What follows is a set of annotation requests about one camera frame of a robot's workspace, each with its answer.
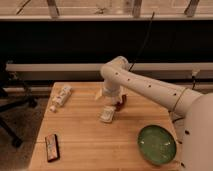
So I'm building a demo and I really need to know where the black cable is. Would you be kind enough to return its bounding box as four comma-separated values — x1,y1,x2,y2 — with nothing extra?
128,11,156,72

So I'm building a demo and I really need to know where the black office chair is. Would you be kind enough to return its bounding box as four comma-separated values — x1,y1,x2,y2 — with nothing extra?
0,60,37,148

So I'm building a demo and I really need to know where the white window rail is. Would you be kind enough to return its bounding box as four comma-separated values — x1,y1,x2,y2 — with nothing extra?
6,62,213,82

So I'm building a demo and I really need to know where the brown chocolate bar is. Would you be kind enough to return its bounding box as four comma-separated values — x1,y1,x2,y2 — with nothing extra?
115,94,127,111

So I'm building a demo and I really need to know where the dark snack bar packet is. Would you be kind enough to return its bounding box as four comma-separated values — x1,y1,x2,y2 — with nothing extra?
45,134,60,162

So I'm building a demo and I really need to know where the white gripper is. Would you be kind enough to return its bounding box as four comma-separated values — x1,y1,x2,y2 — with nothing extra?
102,85,123,103

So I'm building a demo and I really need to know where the white tube bottle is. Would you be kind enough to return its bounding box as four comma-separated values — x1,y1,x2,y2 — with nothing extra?
49,85,72,112

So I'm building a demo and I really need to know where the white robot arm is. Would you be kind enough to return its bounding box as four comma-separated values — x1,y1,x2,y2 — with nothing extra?
100,56,213,171

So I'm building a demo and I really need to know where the white ceramic cup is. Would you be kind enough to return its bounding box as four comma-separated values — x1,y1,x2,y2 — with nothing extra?
95,89,103,100

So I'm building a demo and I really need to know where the green plate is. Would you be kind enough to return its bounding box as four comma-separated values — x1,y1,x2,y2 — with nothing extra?
137,125,177,166

